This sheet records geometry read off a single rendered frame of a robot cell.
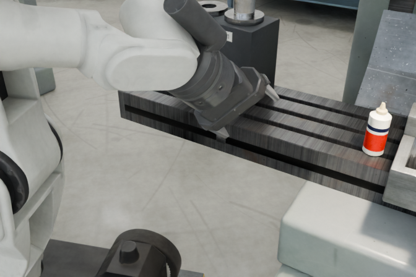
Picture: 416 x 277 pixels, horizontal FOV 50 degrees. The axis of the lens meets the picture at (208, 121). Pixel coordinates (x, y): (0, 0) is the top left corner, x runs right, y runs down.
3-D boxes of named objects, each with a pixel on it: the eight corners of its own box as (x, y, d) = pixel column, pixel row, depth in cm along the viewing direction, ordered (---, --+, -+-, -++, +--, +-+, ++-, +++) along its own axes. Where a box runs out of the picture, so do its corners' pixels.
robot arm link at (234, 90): (213, 146, 70) (169, 120, 60) (191, 102, 75) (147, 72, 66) (278, 98, 66) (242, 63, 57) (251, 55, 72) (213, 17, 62)
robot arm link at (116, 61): (189, 93, 55) (80, 95, 49) (165, 46, 60) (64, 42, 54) (207, 52, 51) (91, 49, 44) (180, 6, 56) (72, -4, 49)
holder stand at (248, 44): (247, 109, 103) (252, 26, 93) (176, 84, 115) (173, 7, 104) (274, 91, 111) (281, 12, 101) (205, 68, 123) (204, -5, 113)
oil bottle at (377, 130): (380, 159, 86) (392, 109, 81) (359, 153, 88) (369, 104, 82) (385, 149, 89) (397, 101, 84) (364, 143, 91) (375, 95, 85)
